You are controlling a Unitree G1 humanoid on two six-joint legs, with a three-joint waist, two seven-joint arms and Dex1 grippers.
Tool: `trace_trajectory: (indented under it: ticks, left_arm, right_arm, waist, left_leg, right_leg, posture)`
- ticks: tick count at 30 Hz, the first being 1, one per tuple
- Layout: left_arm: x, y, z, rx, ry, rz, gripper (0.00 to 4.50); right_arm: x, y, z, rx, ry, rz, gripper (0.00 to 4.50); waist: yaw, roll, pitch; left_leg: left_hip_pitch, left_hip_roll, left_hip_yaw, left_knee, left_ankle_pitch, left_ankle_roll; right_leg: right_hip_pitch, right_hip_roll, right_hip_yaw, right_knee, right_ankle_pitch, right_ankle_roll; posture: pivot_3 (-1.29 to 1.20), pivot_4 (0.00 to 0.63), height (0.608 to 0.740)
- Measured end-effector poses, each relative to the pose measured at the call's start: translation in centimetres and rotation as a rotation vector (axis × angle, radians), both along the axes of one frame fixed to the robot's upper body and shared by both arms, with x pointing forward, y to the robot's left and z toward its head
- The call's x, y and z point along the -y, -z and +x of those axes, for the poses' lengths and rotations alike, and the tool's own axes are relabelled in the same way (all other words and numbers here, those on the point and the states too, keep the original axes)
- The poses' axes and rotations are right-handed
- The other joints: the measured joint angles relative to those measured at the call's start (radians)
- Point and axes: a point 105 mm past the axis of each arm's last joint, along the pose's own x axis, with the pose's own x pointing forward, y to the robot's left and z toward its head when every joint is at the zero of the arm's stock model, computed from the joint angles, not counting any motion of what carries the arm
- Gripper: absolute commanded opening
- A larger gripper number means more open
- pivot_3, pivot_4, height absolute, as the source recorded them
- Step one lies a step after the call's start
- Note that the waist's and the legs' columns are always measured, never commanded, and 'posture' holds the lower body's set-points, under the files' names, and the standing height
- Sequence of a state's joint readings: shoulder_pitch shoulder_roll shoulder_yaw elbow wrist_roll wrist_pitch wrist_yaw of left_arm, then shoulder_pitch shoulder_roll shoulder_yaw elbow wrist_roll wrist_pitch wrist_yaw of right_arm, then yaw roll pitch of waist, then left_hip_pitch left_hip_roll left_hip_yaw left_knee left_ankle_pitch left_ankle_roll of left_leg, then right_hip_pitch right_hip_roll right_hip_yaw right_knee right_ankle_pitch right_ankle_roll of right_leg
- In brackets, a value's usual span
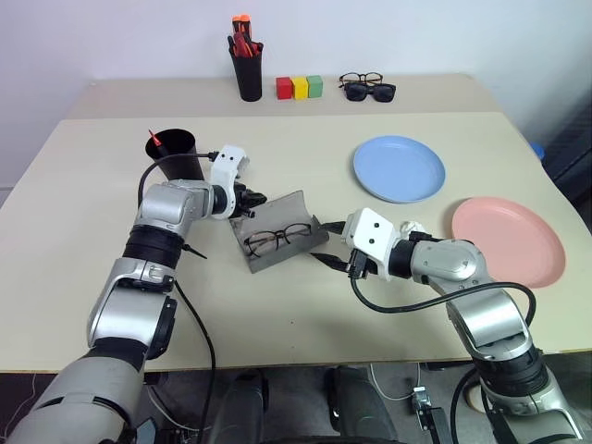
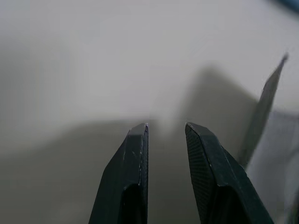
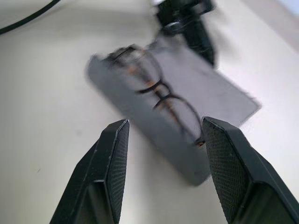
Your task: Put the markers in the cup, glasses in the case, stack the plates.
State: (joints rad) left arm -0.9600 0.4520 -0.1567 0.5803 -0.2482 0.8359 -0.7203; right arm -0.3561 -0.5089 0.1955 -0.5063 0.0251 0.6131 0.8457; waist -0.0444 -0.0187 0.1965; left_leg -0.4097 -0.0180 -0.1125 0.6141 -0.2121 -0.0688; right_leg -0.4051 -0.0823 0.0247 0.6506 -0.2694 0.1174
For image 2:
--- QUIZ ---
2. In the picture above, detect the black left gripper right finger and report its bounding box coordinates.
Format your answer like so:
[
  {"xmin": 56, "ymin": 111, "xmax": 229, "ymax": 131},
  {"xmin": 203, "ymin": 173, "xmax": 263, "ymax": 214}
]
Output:
[{"xmin": 185, "ymin": 121, "xmax": 274, "ymax": 224}]

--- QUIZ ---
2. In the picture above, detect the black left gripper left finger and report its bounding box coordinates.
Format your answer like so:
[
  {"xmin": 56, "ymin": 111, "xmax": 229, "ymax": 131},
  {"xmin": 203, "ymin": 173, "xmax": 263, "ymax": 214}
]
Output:
[{"xmin": 88, "ymin": 122, "xmax": 150, "ymax": 224}]

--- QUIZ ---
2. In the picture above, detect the dark blue marker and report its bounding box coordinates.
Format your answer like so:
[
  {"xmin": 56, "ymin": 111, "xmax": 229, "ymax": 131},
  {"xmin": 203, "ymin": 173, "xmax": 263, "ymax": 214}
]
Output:
[{"xmin": 273, "ymin": 0, "xmax": 299, "ymax": 16}]

